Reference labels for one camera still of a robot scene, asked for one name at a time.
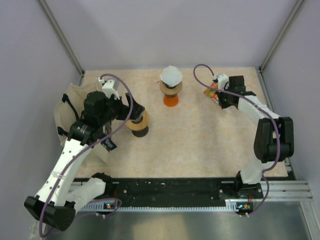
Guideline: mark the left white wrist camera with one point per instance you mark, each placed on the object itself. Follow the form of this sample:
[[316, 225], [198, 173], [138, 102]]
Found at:
[[110, 88]]

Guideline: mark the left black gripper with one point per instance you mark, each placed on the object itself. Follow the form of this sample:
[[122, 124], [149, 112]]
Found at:
[[125, 110]]

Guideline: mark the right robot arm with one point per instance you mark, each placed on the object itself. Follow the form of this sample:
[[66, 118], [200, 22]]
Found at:
[[274, 137]]

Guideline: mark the dark glass carafe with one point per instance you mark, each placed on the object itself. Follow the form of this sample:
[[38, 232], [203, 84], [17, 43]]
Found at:
[[140, 133]]

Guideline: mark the aluminium frame rail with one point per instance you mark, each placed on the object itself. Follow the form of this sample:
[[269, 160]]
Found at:
[[273, 190]]

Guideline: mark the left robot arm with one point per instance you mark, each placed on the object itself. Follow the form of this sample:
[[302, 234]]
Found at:
[[54, 204]]

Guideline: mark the blue ribbed glass dripper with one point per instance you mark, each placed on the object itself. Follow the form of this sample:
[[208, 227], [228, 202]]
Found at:
[[168, 86]]

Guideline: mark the orange glass carafe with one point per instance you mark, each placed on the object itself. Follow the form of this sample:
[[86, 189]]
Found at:
[[171, 100]]

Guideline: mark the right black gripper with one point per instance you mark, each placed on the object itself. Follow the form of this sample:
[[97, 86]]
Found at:
[[222, 105]]

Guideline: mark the orange snack packet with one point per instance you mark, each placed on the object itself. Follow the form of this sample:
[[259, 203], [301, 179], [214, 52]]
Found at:
[[212, 93]]

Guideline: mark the beige canvas tote bag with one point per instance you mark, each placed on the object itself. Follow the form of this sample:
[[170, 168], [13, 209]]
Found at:
[[65, 115]]

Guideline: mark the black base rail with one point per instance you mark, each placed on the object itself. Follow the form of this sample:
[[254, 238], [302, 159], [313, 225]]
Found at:
[[179, 192]]

